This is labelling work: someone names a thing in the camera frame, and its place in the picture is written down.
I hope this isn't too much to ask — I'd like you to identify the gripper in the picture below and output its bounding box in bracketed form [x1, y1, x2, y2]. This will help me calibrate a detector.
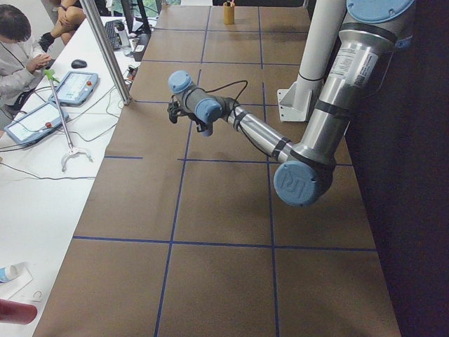
[192, 114, 208, 132]

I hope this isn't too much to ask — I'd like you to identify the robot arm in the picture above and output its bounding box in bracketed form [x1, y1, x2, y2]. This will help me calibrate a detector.
[168, 1, 416, 206]

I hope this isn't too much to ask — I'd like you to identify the yellow bamboo cup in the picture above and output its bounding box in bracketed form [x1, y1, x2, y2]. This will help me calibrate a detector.
[222, 1, 235, 25]

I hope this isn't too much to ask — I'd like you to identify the black keyboard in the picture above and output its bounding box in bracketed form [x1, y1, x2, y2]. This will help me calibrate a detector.
[104, 20, 123, 51]

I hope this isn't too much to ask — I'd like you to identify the upper teach pendant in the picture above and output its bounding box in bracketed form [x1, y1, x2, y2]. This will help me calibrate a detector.
[45, 70, 99, 107]

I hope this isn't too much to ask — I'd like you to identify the teach pendant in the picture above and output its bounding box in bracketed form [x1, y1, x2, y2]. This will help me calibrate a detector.
[4, 102, 62, 145]
[45, 70, 99, 107]

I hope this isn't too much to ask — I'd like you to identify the black computer mouse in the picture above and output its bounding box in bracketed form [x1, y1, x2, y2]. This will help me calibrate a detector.
[71, 59, 87, 69]

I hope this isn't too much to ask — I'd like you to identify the reacher grabber tool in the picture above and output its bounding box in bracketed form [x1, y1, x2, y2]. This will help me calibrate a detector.
[44, 70, 93, 173]

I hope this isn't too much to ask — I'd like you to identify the lower teach pendant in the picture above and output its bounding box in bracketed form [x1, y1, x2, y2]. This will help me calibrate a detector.
[4, 102, 62, 145]

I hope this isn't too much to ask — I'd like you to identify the seated person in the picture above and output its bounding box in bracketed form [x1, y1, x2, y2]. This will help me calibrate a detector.
[1, 4, 53, 113]

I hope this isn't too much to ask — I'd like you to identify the white bottle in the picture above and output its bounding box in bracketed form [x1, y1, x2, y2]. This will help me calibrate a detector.
[1, 263, 33, 285]

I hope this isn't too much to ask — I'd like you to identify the red cylinder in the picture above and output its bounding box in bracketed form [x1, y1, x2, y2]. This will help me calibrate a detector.
[0, 299, 37, 325]

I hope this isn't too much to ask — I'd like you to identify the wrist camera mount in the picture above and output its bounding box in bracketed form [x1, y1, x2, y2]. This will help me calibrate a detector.
[167, 95, 182, 124]

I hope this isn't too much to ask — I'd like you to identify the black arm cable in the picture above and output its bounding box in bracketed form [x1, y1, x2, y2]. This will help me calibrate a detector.
[210, 80, 278, 162]

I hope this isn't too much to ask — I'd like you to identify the white pedestal column base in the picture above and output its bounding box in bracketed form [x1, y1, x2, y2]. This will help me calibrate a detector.
[277, 0, 347, 122]

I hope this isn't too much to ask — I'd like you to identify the aluminium frame post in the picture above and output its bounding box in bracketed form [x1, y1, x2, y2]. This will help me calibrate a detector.
[80, 0, 131, 105]

